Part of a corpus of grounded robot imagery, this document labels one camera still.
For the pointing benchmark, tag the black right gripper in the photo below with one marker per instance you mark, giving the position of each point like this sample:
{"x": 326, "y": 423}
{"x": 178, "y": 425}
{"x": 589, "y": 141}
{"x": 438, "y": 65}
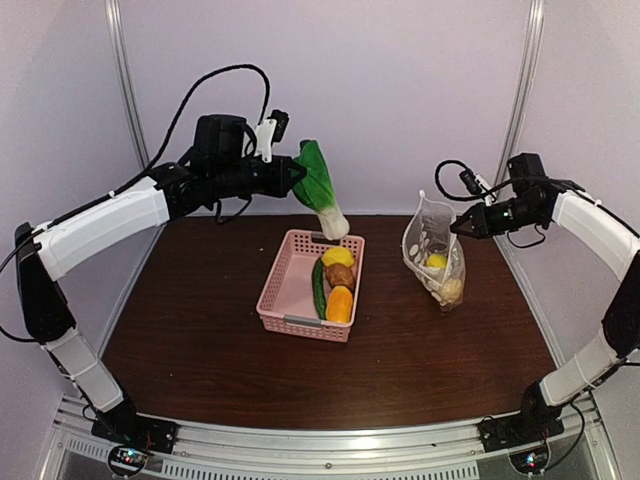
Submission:
{"x": 481, "y": 222}

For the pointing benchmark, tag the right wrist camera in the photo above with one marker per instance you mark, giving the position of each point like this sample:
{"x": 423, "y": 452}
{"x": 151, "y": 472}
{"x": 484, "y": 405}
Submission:
{"x": 477, "y": 185}

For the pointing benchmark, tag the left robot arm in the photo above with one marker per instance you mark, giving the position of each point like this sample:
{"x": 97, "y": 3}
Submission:
{"x": 228, "y": 159}

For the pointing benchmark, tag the left circuit board with LEDs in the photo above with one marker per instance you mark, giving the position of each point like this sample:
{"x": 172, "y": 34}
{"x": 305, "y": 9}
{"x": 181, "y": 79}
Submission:
{"x": 125, "y": 461}

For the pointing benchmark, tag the aluminium corner post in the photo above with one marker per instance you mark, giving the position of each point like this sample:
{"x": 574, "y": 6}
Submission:
{"x": 534, "y": 29}
{"x": 118, "y": 41}

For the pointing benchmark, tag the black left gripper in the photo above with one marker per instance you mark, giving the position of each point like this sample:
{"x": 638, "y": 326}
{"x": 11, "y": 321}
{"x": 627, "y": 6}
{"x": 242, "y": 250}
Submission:
{"x": 281, "y": 183}

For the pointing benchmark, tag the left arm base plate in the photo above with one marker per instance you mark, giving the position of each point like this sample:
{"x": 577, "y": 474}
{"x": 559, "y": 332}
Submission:
{"x": 124, "y": 425}

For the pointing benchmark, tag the pink perforated plastic basket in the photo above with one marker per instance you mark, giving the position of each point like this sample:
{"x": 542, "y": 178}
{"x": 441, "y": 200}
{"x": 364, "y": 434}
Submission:
{"x": 286, "y": 302}

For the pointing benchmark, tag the pale yellow wrinkled fruit toy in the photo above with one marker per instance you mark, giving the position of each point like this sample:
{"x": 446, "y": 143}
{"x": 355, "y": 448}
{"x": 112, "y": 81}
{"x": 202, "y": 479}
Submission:
{"x": 451, "y": 291}

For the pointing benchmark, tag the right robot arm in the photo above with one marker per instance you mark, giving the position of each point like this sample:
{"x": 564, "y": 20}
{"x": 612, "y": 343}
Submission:
{"x": 609, "y": 283}

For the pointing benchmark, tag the front aluminium frame rail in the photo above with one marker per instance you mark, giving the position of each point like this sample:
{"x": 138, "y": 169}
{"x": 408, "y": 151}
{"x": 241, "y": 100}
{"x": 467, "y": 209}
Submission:
{"x": 451, "y": 450}

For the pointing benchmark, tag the right circuit board with LEDs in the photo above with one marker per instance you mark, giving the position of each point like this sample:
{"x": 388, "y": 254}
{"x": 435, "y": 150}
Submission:
{"x": 530, "y": 462}

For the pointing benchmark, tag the dark green cucumber toy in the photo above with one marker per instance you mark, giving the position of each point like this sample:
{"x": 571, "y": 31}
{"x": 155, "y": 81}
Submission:
{"x": 317, "y": 284}

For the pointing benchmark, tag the clear zip top bag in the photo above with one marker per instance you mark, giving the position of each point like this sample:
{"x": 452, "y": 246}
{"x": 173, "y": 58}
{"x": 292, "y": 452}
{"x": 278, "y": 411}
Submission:
{"x": 428, "y": 232}

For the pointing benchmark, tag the circuit board with leds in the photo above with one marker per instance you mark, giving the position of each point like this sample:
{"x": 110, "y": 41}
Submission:
{"x": 530, "y": 462}
{"x": 125, "y": 461}

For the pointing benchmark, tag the right aluminium corner post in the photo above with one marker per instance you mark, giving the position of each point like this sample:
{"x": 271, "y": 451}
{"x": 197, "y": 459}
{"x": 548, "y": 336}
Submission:
{"x": 534, "y": 29}

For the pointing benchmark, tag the yellow lemon toy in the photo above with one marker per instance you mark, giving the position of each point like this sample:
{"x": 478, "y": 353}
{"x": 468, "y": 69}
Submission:
{"x": 338, "y": 255}

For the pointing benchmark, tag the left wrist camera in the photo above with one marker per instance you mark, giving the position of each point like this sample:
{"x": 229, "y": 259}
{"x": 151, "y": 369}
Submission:
{"x": 268, "y": 132}

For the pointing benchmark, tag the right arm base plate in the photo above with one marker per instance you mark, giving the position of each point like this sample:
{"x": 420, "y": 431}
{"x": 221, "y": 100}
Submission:
{"x": 498, "y": 433}

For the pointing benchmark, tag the brown potato toy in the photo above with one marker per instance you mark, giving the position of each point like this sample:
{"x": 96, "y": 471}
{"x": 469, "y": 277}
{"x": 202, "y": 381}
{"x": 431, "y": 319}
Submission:
{"x": 340, "y": 275}

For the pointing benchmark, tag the left aluminium corner post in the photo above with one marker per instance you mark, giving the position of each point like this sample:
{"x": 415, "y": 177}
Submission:
{"x": 118, "y": 41}

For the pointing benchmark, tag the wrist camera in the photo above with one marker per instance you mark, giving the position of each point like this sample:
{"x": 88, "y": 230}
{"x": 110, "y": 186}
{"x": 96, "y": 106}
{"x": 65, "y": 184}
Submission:
{"x": 477, "y": 185}
{"x": 268, "y": 132}

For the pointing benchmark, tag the green bok choy toy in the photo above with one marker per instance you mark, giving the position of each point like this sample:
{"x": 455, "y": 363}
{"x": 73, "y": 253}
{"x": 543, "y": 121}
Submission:
{"x": 316, "y": 192}

